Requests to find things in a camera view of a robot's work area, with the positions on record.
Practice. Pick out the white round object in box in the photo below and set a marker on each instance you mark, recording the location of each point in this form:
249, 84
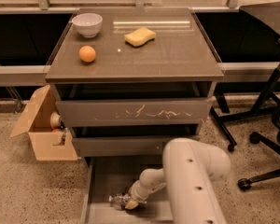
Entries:
55, 120

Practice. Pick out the white ceramic bowl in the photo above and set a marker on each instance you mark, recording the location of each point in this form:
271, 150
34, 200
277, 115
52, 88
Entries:
88, 24

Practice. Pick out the clear plastic water bottle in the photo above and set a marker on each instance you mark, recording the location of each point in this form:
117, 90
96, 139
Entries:
119, 201

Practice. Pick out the grey drawer cabinet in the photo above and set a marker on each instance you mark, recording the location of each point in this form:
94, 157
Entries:
177, 64

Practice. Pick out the top grey drawer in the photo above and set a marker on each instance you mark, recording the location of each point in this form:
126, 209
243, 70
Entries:
133, 112

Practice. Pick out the open cardboard box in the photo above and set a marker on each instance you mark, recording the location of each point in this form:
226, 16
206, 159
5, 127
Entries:
48, 144

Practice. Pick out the yellow sponge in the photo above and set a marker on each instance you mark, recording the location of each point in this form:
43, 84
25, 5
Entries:
139, 37

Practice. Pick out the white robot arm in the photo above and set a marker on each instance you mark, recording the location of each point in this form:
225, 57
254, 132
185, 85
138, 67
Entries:
188, 168

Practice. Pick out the black side table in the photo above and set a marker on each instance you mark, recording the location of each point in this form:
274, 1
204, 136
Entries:
265, 75

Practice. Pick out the orange fruit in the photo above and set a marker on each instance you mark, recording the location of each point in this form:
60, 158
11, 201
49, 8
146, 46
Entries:
87, 54

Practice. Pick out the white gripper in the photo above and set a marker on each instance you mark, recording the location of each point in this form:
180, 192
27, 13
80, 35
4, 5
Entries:
136, 194

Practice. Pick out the middle grey drawer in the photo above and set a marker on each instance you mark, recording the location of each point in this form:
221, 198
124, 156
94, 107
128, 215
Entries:
120, 146

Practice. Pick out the bottom grey open drawer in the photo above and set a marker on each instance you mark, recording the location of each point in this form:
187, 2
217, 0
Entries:
108, 176

